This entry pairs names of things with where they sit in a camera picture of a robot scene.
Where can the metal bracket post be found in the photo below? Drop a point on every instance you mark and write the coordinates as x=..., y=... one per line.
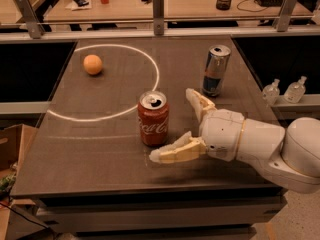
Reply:
x=158, y=17
x=281, y=23
x=34, y=27

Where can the grey drawer cabinet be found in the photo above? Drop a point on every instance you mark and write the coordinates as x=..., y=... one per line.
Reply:
x=192, y=212

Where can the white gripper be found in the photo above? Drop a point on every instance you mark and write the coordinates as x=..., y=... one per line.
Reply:
x=222, y=133

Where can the left metal bracket post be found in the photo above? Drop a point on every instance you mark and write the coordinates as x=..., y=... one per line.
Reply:
x=34, y=27

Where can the clear plastic bottle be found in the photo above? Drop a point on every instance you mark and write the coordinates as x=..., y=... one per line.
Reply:
x=271, y=92
x=295, y=90

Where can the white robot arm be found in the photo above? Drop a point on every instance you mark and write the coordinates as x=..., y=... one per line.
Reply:
x=288, y=157

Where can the black mesh pen cup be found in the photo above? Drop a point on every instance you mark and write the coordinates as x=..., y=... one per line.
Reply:
x=223, y=4

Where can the orange fruit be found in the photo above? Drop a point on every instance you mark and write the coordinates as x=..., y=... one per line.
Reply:
x=92, y=64

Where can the silver blue energy drink can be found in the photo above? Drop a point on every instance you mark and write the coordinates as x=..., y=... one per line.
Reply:
x=216, y=65

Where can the brown cardboard box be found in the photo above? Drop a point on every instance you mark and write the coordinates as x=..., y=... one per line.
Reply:
x=15, y=142

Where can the clear plastic bottle far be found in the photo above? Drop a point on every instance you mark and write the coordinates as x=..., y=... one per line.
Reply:
x=295, y=90

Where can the right metal bracket post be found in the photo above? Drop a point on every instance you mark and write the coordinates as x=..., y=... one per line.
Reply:
x=281, y=23

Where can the red Coca-Cola can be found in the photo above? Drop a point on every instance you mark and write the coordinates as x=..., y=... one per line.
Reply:
x=153, y=116

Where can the clear plastic bottle near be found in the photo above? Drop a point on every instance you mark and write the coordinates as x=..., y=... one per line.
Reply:
x=271, y=92

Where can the middle metal bracket post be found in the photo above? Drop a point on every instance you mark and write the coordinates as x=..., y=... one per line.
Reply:
x=158, y=17

